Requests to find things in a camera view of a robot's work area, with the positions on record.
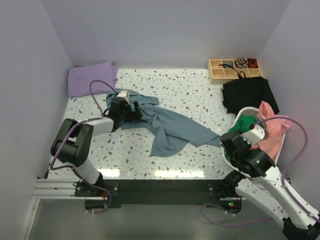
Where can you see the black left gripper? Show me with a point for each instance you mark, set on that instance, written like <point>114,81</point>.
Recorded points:
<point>134,116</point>

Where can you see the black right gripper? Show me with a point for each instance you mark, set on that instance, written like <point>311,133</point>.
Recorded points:
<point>248,145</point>

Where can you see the blue t-shirt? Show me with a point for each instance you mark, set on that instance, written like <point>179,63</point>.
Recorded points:
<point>172,131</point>

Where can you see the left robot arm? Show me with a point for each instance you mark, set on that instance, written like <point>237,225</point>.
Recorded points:
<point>71,146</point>

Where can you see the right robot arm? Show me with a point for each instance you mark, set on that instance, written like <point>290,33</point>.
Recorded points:
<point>257,178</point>

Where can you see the green garment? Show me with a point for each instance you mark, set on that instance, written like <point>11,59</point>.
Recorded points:
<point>243,123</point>

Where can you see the white perforated laundry basket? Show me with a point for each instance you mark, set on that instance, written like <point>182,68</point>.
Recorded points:
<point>252,111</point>

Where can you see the pink t-shirt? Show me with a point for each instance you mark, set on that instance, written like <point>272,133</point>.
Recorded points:
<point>274,131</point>

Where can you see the black folded garment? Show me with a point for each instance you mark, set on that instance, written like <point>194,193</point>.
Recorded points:
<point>247,92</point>

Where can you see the folded purple t-shirt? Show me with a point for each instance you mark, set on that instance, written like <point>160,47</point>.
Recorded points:
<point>79,78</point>

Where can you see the wooden compartment tray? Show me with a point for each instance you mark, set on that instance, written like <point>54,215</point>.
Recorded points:
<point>222,71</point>

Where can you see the patterned fabric scrunchie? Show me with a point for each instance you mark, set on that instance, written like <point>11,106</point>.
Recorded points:
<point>241,63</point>

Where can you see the orange black scrunchie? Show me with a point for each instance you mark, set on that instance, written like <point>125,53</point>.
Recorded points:
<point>252,63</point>

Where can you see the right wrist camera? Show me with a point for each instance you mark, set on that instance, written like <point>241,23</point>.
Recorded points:
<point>255,133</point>

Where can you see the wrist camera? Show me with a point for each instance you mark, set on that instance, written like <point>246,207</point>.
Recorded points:
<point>255,133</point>
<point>125,94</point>

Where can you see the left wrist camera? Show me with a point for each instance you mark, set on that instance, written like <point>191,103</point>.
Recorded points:
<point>125,94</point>

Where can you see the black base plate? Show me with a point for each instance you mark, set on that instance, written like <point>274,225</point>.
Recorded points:
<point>117,192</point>

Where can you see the aluminium rail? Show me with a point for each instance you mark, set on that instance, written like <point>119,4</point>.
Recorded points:
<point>61,189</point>

